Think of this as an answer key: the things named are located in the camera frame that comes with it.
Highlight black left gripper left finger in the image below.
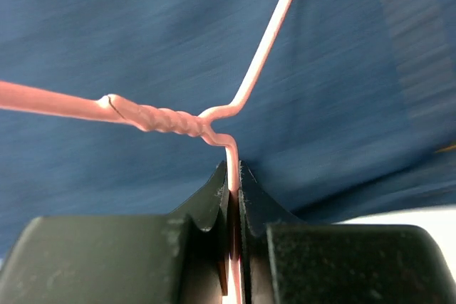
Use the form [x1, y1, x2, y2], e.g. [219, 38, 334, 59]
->
[1, 163, 229, 304]

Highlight navy blue trousers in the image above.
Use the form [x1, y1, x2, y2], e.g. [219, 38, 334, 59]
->
[1, 0, 455, 253]

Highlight pink wire hanger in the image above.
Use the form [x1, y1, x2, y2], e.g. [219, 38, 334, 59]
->
[1, 0, 293, 303]

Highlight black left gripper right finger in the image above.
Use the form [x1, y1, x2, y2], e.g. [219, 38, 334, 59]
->
[239, 163, 455, 303]

